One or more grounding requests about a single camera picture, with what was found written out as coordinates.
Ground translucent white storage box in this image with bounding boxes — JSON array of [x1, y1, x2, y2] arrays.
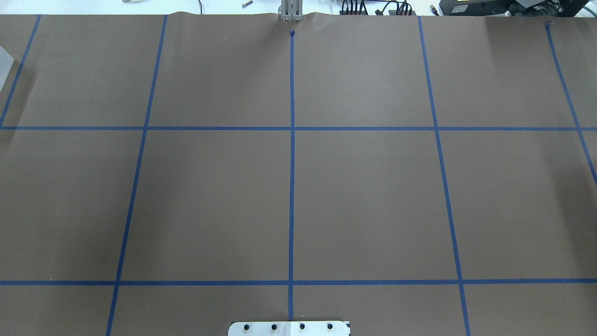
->
[[0, 46, 14, 90]]

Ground black power strip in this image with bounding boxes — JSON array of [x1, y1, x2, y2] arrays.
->
[[338, 0, 416, 16]]

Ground black laptop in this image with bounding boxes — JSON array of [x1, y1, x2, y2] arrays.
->
[[439, 0, 515, 16]]

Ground aluminium frame post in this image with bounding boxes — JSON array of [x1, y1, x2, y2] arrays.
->
[[278, 0, 304, 22]]

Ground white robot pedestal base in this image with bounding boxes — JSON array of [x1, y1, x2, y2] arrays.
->
[[228, 321, 351, 336]]

